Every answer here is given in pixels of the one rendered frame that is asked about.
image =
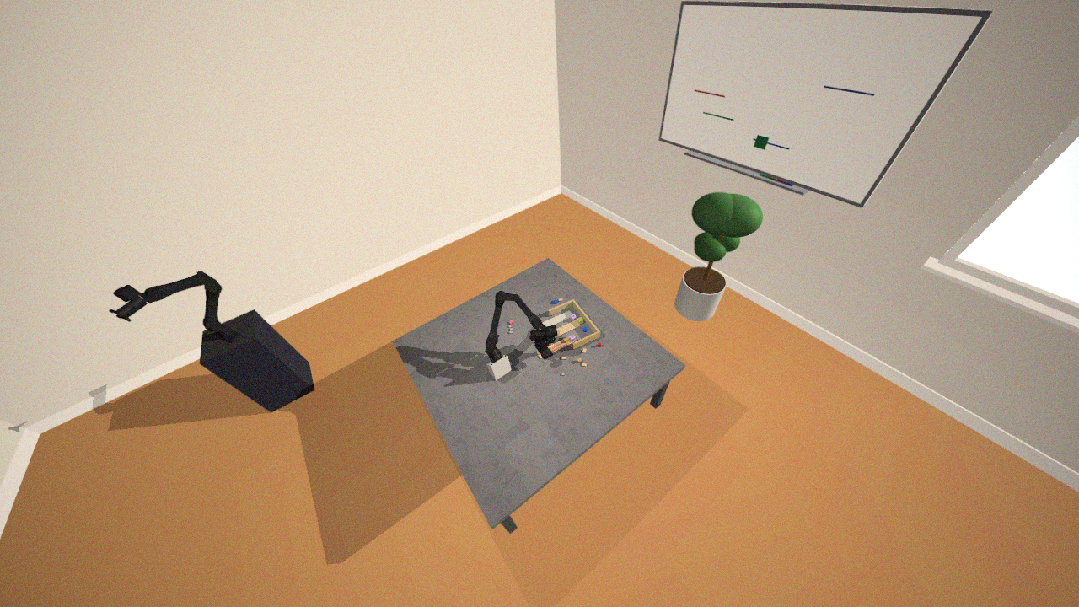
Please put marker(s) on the tan wooden strip with red stripes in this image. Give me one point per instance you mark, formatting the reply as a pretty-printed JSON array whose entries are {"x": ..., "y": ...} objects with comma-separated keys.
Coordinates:
[{"x": 558, "y": 345}]

